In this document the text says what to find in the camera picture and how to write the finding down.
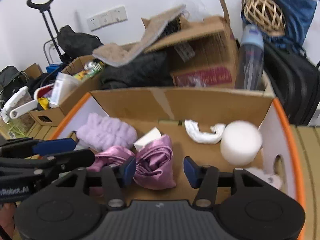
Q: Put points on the black padded cloth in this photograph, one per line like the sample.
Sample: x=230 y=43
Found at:
x=135 y=73

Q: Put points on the white plastic packet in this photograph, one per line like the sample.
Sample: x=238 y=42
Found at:
x=61 y=87

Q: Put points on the purple fluffy headband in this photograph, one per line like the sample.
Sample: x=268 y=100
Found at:
x=107 y=132

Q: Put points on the orange rimmed cardboard box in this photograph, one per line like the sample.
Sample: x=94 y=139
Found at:
x=155 y=105

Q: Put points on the white wall socket strip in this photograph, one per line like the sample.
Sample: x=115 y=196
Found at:
x=107 y=17

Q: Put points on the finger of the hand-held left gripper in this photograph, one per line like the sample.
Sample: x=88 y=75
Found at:
x=70 y=158
x=53 y=145

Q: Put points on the white sock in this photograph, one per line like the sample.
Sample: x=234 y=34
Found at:
x=203 y=134

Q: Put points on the large open cardboard box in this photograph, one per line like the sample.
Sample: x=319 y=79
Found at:
x=207 y=52

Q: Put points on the clear water bottle blue cap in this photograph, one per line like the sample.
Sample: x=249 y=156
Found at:
x=250 y=57

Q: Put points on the beige fuzzy mat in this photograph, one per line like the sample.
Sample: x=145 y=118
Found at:
x=140 y=38

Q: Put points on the woven rattan ball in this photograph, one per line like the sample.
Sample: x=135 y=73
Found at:
x=263 y=13

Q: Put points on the white foam roll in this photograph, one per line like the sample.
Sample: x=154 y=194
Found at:
x=241 y=143

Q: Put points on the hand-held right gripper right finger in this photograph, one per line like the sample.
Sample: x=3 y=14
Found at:
x=191 y=173

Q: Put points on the blue plastic item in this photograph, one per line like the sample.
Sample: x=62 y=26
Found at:
x=53 y=68

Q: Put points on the yellow small item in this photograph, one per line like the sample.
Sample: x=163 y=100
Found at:
x=43 y=103

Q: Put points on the dark blue fabric bag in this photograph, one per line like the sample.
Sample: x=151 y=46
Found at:
x=293 y=10

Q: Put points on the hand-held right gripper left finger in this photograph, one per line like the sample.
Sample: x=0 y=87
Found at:
x=130 y=172

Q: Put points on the white foam block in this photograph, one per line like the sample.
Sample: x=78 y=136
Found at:
x=148 y=140

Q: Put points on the pink satin cloth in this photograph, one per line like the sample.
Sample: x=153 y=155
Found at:
x=155 y=162

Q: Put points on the grey metal chair frame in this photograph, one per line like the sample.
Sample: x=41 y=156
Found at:
x=48 y=48

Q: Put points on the green labelled bottle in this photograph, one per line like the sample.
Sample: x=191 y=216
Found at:
x=93 y=67

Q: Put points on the clear jar with white clip lid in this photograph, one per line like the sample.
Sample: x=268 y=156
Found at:
x=15 y=106

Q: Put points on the grey black backpack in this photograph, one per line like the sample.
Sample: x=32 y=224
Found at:
x=10 y=80

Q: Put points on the black trolley bag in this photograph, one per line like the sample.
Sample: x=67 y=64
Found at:
x=76 y=40

